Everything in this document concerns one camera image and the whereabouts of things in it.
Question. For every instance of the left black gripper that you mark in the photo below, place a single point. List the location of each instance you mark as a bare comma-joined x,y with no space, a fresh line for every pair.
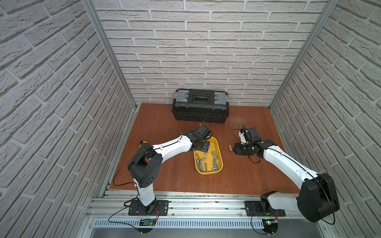
204,146

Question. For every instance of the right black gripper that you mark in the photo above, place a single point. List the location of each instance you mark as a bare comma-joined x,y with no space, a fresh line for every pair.
237,149

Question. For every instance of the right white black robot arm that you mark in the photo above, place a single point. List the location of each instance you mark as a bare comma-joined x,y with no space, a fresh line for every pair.
317,198

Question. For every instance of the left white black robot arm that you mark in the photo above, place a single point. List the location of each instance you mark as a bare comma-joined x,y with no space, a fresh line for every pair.
146,163

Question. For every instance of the yellow plastic tray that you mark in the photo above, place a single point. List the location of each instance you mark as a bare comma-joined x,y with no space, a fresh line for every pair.
213,164

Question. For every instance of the black plastic toolbox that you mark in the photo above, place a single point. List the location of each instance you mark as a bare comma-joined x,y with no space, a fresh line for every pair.
199,105

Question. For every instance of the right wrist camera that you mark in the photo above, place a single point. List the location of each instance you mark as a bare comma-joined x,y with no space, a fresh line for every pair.
242,137

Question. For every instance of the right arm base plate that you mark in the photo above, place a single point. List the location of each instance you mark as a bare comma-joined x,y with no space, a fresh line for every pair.
261,208

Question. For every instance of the aluminium rail frame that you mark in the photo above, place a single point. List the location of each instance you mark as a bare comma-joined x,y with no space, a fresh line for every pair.
182,210

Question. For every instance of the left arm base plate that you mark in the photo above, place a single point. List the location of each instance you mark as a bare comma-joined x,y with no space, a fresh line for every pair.
157,207

